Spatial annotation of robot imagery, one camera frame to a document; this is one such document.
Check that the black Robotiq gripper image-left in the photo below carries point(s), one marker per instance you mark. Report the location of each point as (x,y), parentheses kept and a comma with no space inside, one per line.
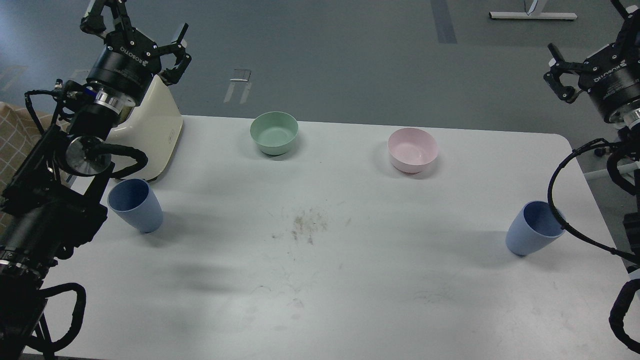
(124,65)

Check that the pink bowl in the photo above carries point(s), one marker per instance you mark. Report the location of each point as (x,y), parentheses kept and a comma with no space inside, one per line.
(412,150)

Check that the cream toaster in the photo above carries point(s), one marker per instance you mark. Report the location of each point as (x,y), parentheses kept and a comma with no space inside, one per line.
(153,127)

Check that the blue cup starting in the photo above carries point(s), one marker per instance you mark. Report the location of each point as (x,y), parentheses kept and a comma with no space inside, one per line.
(532,229)
(134,201)

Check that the beige checkered cloth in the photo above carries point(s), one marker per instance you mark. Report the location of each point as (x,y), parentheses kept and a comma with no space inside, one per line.
(18,135)

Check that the white desk leg base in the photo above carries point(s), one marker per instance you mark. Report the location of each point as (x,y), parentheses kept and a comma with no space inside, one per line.
(535,11)

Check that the green bowl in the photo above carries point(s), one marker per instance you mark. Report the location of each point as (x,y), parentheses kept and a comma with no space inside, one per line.
(274,133)

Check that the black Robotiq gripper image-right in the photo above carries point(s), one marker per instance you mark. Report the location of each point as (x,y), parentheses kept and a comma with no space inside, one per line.
(612,82)

